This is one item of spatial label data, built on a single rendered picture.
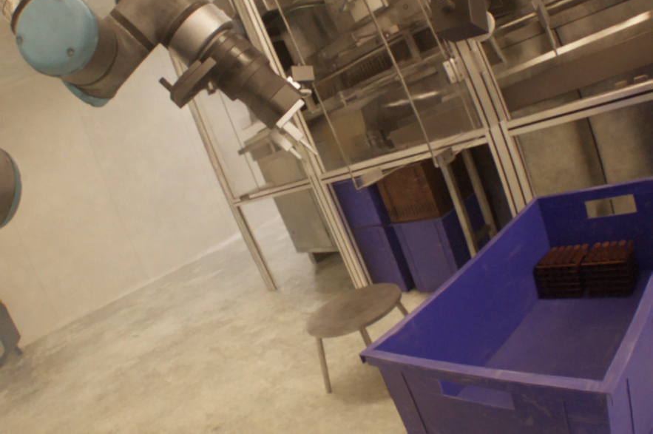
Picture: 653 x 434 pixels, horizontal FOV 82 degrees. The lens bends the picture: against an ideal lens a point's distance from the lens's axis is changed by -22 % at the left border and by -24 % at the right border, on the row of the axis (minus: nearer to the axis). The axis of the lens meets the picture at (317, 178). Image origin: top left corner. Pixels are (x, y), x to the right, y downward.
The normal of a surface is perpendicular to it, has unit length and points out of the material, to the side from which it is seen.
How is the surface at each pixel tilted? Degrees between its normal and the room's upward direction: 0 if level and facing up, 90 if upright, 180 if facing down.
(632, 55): 90
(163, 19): 102
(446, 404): 90
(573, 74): 90
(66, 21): 94
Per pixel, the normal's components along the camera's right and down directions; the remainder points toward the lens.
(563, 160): -0.75, 0.37
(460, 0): -0.77, -0.06
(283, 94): 0.29, -0.16
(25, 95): 0.54, -0.15
